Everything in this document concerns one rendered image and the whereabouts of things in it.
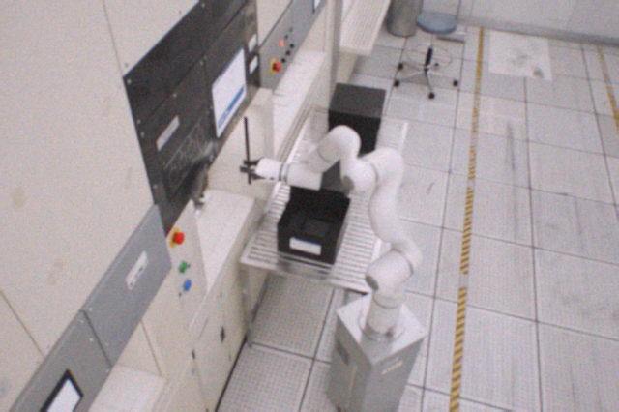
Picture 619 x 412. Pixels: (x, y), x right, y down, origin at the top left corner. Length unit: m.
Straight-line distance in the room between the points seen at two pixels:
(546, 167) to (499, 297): 1.42
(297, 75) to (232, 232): 1.35
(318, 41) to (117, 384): 2.45
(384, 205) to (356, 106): 1.17
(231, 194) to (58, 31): 1.55
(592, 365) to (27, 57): 3.06
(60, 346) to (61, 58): 0.60
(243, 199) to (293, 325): 0.92
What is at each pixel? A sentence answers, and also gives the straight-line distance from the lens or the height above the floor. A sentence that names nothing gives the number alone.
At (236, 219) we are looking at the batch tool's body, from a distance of 2.37.
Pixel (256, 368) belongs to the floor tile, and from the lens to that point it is 2.91.
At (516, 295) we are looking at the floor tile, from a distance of 3.45.
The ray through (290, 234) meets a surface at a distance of 2.25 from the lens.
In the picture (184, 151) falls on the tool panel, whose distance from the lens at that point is 1.59.
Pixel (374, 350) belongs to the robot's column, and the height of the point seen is 0.76.
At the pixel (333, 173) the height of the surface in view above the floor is 0.86.
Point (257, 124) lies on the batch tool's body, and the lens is 2.17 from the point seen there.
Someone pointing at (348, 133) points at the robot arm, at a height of 1.55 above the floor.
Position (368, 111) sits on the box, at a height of 1.01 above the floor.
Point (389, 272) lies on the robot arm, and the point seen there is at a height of 1.18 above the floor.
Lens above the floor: 2.58
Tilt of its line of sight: 45 degrees down
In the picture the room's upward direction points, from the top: 3 degrees clockwise
